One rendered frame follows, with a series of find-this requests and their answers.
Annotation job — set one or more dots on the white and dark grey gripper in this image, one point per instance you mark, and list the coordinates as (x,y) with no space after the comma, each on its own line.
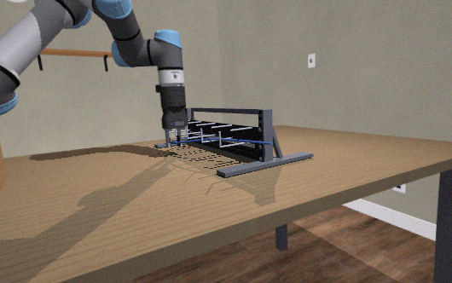
(172,97)

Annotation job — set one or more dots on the grey metal rack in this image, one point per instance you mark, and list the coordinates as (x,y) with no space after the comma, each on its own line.
(260,155)

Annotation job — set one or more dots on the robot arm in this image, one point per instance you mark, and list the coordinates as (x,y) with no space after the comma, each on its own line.
(24,41)

